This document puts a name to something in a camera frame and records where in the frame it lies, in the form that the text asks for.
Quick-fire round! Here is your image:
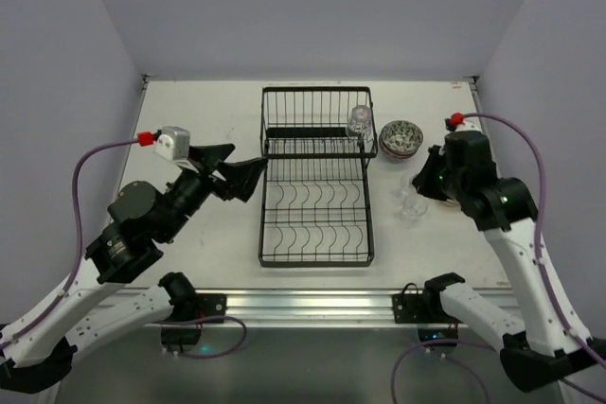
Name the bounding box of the clear drinking glass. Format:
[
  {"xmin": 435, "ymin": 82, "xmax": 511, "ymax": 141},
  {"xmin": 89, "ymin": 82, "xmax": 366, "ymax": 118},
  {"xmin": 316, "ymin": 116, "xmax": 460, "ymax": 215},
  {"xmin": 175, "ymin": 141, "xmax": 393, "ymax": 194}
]
[
  {"xmin": 400, "ymin": 171, "xmax": 417, "ymax": 188},
  {"xmin": 346, "ymin": 105, "xmax": 372, "ymax": 139},
  {"xmin": 392, "ymin": 184, "xmax": 416, "ymax": 200},
  {"xmin": 400, "ymin": 194, "xmax": 428, "ymax": 222}
]

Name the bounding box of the black floral patterned bowl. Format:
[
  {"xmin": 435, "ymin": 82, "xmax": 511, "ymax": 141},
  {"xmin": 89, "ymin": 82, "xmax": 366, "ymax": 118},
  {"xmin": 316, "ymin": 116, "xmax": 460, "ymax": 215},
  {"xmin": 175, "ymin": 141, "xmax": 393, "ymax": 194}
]
[{"xmin": 380, "ymin": 120, "xmax": 424, "ymax": 154}]

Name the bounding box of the brown textured bowl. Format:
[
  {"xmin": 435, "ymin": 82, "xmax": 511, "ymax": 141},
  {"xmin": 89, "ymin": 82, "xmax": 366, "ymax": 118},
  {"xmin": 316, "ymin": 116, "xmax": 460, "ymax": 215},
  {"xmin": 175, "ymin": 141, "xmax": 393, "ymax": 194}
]
[{"xmin": 440, "ymin": 199, "xmax": 459, "ymax": 207}]

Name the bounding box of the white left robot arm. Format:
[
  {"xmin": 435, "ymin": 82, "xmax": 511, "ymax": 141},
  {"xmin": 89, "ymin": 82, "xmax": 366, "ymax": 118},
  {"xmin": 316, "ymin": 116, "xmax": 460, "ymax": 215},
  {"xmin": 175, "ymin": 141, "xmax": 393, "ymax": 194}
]
[{"xmin": 1, "ymin": 132, "xmax": 268, "ymax": 395}]

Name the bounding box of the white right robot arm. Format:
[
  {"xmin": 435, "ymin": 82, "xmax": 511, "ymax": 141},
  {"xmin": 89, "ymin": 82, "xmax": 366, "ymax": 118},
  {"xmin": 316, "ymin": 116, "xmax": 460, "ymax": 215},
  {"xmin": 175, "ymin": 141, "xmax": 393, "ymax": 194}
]
[{"xmin": 413, "ymin": 131, "xmax": 605, "ymax": 393}]

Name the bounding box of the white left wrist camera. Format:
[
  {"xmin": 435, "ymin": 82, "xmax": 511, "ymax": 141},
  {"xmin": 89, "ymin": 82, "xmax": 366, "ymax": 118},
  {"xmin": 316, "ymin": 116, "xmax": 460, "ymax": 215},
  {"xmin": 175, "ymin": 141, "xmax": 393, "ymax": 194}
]
[{"xmin": 153, "ymin": 126, "xmax": 197, "ymax": 172}]

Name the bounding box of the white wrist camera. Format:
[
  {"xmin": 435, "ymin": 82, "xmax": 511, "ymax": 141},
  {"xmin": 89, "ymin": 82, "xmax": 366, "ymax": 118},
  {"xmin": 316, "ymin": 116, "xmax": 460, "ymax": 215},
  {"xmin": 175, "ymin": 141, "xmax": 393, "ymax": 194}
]
[
  {"xmin": 445, "ymin": 113, "xmax": 481, "ymax": 134},
  {"xmin": 153, "ymin": 126, "xmax": 197, "ymax": 172}
]

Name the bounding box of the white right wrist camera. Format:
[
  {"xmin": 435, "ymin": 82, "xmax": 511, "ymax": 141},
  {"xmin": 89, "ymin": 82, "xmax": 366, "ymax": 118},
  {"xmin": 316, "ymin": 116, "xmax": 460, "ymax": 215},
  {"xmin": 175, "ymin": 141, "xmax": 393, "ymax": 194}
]
[{"xmin": 445, "ymin": 113, "xmax": 481, "ymax": 134}]

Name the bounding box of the black wire dish rack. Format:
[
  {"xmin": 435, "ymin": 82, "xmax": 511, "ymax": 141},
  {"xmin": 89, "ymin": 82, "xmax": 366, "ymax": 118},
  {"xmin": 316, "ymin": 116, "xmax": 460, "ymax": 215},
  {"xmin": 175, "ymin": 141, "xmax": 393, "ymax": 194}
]
[{"xmin": 258, "ymin": 86, "xmax": 378, "ymax": 268}]

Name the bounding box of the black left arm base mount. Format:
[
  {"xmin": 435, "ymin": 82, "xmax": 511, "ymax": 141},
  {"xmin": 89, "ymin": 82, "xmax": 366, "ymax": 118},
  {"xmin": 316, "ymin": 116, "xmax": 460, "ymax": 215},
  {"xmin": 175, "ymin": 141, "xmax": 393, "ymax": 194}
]
[{"xmin": 159, "ymin": 293, "xmax": 227, "ymax": 353}]

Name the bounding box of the aluminium mounting rail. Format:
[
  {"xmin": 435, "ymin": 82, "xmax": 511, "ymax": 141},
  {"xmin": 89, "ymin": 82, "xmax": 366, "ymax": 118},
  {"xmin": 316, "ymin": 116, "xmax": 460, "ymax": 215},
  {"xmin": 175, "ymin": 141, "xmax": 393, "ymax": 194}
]
[{"xmin": 103, "ymin": 286, "xmax": 522, "ymax": 328}]

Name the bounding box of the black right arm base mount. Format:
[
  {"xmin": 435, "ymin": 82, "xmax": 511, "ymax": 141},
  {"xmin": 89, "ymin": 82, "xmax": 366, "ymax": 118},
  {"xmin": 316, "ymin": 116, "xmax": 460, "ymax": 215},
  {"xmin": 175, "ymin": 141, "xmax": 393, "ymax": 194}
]
[{"xmin": 391, "ymin": 283, "xmax": 459, "ymax": 342}]

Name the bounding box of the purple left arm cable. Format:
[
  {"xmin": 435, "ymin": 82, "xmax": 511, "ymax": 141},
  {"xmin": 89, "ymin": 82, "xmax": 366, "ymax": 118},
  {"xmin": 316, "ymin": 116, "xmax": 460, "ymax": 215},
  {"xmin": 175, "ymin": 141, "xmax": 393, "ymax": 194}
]
[{"xmin": 0, "ymin": 131, "xmax": 249, "ymax": 360}]

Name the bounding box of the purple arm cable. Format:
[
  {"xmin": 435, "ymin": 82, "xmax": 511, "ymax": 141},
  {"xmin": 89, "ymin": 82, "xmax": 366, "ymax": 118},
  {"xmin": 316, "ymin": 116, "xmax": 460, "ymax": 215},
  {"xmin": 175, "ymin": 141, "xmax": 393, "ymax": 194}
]
[
  {"xmin": 0, "ymin": 131, "xmax": 249, "ymax": 360},
  {"xmin": 390, "ymin": 112, "xmax": 606, "ymax": 404}
]

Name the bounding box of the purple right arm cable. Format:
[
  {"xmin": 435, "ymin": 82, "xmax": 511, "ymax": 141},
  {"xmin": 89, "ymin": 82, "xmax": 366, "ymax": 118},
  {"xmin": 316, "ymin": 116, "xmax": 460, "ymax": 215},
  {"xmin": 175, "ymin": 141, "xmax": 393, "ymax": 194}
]
[{"xmin": 390, "ymin": 112, "xmax": 606, "ymax": 404}]

